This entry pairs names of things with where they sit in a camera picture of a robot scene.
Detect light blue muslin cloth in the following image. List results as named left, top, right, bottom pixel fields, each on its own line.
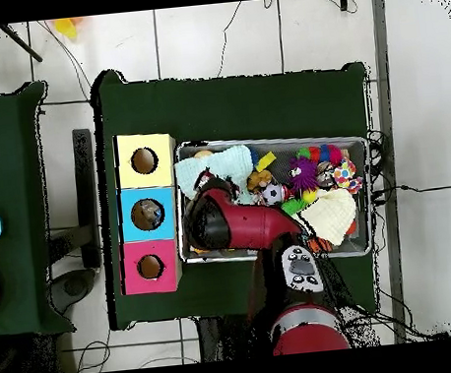
left=172, top=143, right=259, bottom=213

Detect wooden box with three holes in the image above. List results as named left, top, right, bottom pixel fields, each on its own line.
left=109, top=129, right=192, bottom=297

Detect shallow mesh bin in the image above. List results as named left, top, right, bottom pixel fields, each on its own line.
left=168, top=124, right=378, bottom=274

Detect brown plush bear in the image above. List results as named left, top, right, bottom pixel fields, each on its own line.
left=246, top=168, right=275, bottom=191

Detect black and white soccer ball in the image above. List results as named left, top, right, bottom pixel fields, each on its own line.
left=260, top=182, right=286, bottom=207

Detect dark green tablecloth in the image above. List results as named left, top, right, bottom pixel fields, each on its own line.
left=87, top=44, right=391, bottom=339
left=0, top=79, right=77, bottom=341

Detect green spiky ball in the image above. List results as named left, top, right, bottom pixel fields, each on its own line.
left=280, top=197, right=310, bottom=217

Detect purple spiky monster toy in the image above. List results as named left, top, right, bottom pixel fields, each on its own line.
left=285, top=154, right=321, bottom=195

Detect black upright bar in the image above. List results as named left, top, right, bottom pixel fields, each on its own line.
left=70, top=127, right=104, bottom=271

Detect cream muslin cloth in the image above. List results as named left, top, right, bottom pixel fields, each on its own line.
left=289, top=185, right=361, bottom=250

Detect tiger plush toy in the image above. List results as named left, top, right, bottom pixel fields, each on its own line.
left=306, top=234, right=334, bottom=255

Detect polka dot cloth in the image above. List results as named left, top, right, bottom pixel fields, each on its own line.
left=327, top=156, right=364, bottom=196

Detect grey round base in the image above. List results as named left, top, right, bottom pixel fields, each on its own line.
left=45, top=266, right=101, bottom=316

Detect yellow floor object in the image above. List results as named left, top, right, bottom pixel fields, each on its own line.
left=52, top=15, right=88, bottom=41

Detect black rod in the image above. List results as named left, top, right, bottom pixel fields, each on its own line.
left=0, top=20, right=44, bottom=67

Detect black cable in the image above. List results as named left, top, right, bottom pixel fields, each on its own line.
left=371, top=179, right=451, bottom=198

